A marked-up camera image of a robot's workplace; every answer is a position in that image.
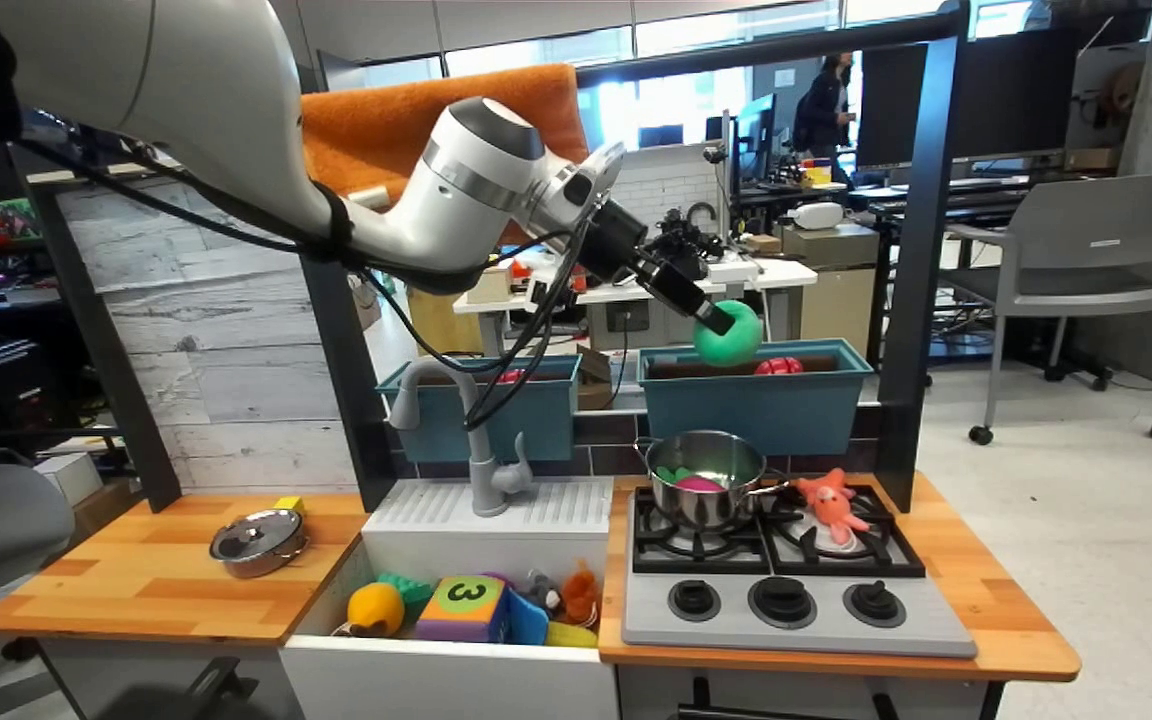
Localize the white toy sink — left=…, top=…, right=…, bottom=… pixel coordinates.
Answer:
left=278, top=475, right=622, bottom=720

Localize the small metal bowl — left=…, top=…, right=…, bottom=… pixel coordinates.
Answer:
left=207, top=508, right=309, bottom=578

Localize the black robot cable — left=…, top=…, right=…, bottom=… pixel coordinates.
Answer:
left=0, top=77, right=608, bottom=430

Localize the large teal planter bin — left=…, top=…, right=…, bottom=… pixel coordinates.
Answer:
left=630, top=335, right=877, bottom=460

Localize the black stove knob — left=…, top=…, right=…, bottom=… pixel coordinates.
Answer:
left=748, top=570, right=818, bottom=631
left=665, top=574, right=724, bottom=625
left=841, top=574, right=906, bottom=631

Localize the orange towel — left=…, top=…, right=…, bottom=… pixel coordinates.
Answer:
left=296, top=59, right=592, bottom=259

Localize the grey toy faucet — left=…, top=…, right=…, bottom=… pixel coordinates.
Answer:
left=388, top=350, right=537, bottom=521

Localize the number three soft block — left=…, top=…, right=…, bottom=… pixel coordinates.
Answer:
left=411, top=570, right=511, bottom=648

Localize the steel pot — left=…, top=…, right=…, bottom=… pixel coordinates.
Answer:
left=642, top=424, right=798, bottom=533

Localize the black machine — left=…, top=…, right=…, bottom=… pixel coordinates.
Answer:
left=653, top=200, right=742, bottom=286

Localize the person in dark clothes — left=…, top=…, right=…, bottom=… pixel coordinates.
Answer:
left=789, top=49, right=859, bottom=156

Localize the pink shrimp toy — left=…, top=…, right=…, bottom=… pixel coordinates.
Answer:
left=789, top=462, right=877, bottom=546

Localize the dark green plush toy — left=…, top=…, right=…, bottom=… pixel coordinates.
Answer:
left=375, top=570, right=438, bottom=625

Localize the grey toy stove top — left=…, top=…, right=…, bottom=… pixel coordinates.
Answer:
left=619, top=475, right=978, bottom=663

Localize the orange plush toy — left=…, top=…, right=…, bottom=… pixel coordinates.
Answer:
left=557, top=565, right=604, bottom=631

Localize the grey wheeled chair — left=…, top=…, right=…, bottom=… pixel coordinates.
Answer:
left=946, top=169, right=1152, bottom=447

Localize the white table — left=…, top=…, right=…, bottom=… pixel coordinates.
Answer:
left=450, top=250, right=825, bottom=357

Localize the yellow round plush toy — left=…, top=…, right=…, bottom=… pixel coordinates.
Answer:
left=341, top=578, right=408, bottom=641

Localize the yellow green toy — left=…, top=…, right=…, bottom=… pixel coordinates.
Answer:
left=545, top=614, right=604, bottom=652

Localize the small teal planter bin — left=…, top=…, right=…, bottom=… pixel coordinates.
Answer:
left=381, top=350, right=583, bottom=466

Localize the green plush ball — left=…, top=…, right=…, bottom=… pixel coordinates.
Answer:
left=691, top=294, right=767, bottom=370

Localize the stone pattern backsplash panel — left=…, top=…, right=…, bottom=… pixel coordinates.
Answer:
left=55, top=156, right=359, bottom=497

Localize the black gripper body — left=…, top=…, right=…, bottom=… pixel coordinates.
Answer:
left=578, top=195, right=702, bottom=318

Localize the wooden toy kitchen counter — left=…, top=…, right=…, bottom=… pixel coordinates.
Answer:
left=0, top=472, right=1086, bottom=720

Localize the blue soft toy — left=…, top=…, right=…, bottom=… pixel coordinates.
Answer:
left=500, top=585, right=552, bottom=648

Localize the black kitchen frame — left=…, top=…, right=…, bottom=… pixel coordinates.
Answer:
left=261, top=6, right=968, bottom=516

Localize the grey plush toy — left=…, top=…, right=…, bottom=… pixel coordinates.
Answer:
left=518, top=570, right=568, bottom=612

